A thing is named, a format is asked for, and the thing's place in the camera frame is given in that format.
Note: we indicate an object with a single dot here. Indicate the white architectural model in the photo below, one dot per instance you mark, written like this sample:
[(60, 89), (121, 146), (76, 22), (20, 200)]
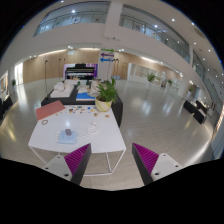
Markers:
[(62, 89)]

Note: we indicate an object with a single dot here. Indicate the red mat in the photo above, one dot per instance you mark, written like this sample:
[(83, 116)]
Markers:
[(49, 109)]

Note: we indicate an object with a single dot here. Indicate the potted green plant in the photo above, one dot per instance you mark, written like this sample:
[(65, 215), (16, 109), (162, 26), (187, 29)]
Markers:
[(107, 95)]

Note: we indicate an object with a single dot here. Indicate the black piano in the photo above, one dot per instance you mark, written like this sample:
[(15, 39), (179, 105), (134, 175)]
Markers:
[(81, 71)]

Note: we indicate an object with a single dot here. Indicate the blue board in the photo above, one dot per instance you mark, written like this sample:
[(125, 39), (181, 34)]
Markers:
[(84, 97)]

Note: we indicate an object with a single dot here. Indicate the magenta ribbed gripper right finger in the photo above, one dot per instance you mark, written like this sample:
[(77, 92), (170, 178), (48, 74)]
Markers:
[(153, 166)]

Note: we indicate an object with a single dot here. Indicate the white square table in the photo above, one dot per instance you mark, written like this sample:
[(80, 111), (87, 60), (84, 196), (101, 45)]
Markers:
[(99, 129)]

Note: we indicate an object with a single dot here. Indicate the direction sign pillar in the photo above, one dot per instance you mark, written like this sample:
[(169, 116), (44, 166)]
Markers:
[(105, 62)]

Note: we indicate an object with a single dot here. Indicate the black bench seats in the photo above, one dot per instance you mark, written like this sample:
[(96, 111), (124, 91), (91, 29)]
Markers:
[(196, 111)]

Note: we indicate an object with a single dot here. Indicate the dark charger plug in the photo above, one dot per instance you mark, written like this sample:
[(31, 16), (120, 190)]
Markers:
[(68, 132)]

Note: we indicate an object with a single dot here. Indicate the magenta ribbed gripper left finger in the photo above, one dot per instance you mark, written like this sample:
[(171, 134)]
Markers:
[(72, 166)]

